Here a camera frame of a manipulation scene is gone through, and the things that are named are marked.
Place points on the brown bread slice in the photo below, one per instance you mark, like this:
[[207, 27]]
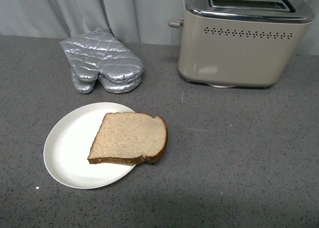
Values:
[[129, 138]]

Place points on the beige two-slot toaster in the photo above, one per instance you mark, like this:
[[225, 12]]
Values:
[[239, 43]]

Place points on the upper silver quilted oven mitt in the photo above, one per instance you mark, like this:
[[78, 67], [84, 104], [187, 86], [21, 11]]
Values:
[[100, 53]]

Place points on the white round plate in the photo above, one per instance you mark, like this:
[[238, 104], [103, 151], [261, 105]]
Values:
[[68, 145]]

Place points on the grey curtain backdrop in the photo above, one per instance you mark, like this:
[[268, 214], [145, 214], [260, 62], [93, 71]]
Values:
[[137, 21]]

